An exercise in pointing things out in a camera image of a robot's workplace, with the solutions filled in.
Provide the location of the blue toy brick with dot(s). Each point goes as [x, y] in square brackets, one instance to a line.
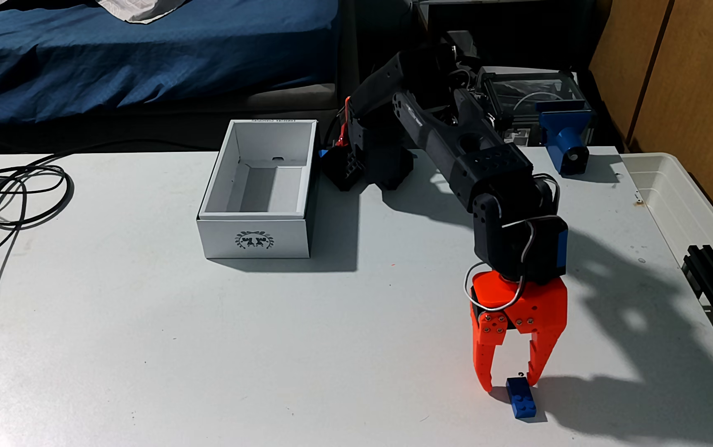
[522, 400]

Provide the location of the white cardboard box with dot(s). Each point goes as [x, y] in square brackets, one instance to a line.
[257, 239]

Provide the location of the white plastic bin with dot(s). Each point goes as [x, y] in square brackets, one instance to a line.
[673, 198]

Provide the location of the wooden cabinet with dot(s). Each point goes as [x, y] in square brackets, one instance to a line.
[691, 74]

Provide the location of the grey bed base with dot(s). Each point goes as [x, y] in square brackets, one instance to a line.
[176, 118]

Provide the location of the blue bed sheet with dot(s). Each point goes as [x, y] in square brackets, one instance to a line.
[145, 49]

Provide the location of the white cloth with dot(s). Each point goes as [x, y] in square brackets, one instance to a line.
[139, 9]

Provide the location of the blue printed clamp mount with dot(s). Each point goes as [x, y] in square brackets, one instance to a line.
[566, 133]

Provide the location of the clear plastic enclosure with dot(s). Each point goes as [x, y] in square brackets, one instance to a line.
[530, 90]

